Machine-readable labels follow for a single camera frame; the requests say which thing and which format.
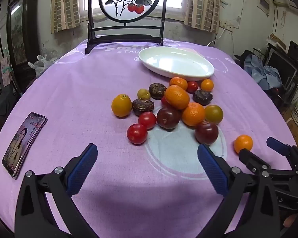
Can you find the small smooth orange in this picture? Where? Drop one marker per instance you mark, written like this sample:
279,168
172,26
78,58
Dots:
207,85
243,142

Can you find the white oval plate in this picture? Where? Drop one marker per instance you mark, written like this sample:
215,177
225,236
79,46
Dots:
173,62

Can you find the small yellow longan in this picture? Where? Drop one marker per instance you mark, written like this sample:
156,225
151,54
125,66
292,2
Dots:
144,94

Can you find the smartphone with lit screen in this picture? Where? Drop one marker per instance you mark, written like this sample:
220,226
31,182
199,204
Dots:
22,143

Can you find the white wall socket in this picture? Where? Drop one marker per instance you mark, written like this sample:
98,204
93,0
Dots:
226,26

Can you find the white plastic bag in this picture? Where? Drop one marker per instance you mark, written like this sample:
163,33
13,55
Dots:
41,64

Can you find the purple printed tablecloth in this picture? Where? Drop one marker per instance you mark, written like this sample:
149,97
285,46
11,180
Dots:
89,79

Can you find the red cherry tomato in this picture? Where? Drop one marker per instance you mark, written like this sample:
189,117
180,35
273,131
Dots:
137,133
192,86
164,101
147,120

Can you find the bumpy orange mandarin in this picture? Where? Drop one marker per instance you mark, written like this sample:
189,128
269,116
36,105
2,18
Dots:
178,82
193,114
176,97

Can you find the black equipment rack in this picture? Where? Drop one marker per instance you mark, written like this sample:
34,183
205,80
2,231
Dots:
285,64

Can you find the beige checked curtain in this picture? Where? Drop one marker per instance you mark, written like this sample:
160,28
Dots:
203,5
64,5

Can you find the dark wooden cabinet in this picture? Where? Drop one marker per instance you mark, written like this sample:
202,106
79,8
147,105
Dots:
27,29

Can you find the person's right hand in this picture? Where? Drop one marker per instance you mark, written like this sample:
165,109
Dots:
291,220

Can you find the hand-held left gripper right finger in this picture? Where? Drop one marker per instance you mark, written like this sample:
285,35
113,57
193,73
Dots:
212,168

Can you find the yellow-green round fruit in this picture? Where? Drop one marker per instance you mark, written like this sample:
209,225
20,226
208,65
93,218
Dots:
214,114

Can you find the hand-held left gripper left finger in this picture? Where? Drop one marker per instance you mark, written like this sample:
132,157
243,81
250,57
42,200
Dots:
83,168

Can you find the white wall box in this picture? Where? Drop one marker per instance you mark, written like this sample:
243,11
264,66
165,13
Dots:
263,3

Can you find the dark red plum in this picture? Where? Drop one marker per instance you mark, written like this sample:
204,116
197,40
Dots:
168,117
206,132

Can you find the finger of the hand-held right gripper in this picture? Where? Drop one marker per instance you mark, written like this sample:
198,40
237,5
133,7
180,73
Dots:
250,157
278,145

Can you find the blue cloth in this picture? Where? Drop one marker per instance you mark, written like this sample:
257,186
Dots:
265,75

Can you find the dark brown water chestnut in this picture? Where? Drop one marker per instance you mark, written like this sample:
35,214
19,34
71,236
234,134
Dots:
157,91
202,97
142,106

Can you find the black painted round screen stand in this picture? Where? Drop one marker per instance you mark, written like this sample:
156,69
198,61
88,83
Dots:
125,38

